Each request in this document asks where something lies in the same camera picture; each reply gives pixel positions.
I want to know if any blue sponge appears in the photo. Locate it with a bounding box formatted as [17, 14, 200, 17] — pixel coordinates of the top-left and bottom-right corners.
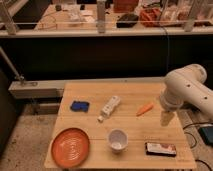
[70, 101, 89, 112]

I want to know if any white plastic bottle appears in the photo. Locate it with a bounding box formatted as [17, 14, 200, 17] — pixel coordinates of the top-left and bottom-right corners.
[97, 96, 121, 123]

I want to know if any grey metal rail bench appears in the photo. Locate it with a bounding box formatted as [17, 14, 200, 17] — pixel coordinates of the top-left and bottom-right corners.
[9, 80, 67, 99]

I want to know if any white ceramic bowl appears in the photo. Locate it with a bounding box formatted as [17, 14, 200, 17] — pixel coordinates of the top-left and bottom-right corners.
[107, 129, 128, 153]

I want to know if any wooden table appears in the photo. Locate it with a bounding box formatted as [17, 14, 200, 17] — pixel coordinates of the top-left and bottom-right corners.
[52, 82, 196, 170]

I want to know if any black box on floor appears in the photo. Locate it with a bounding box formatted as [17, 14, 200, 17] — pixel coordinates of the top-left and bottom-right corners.
[198, 126, 213, 146]

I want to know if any orange ribbed plate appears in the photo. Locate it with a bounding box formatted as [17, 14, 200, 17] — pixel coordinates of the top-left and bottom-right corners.
[51, 128, 90, 169]

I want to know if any black case on shelf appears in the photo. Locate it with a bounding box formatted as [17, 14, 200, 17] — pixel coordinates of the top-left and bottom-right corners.
[116, 13, 138, 28]

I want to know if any black snack packet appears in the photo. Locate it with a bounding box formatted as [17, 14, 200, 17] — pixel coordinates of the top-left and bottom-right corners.
[145, 142, 177, 157]

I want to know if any orange carrot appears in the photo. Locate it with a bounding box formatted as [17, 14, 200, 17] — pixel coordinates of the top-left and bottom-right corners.
[136, 103, 154, 116]

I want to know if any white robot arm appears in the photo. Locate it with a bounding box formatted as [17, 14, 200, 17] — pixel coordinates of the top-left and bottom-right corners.
[159, 64, 213, 126]

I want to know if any red basket on shelf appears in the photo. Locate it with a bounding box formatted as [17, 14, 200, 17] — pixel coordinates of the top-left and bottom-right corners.
[139, 8, 161, 27]

